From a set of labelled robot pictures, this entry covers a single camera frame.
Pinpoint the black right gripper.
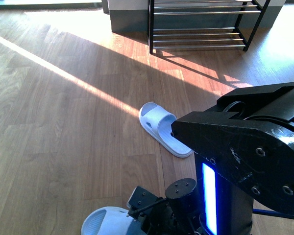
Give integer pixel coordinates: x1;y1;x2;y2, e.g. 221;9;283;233
128;186;200;235

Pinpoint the light blue slide slipper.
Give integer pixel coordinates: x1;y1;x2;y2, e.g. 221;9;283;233
139;102;193;158
81;206;146;235

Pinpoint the black metal shoe rack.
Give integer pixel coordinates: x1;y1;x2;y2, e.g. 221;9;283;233
147;0;270;54

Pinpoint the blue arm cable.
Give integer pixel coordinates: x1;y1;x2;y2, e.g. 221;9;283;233
252;208;294;217

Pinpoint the grey window frame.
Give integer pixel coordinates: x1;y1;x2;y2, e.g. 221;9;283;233
0;0;109;13

